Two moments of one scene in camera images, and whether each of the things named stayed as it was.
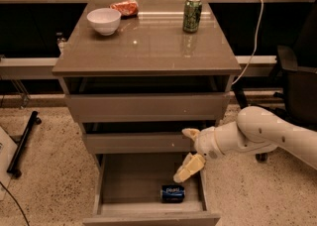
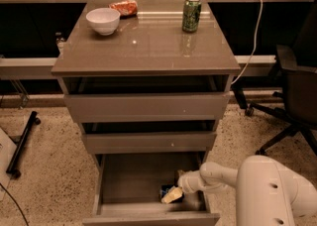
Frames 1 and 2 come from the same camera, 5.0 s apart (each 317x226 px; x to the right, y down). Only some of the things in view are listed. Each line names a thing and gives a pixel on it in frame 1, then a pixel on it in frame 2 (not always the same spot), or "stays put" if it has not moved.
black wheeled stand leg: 12,169 stays put
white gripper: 206,143 -> 187,183
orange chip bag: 127,9 stays put
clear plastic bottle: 61,42 stays put
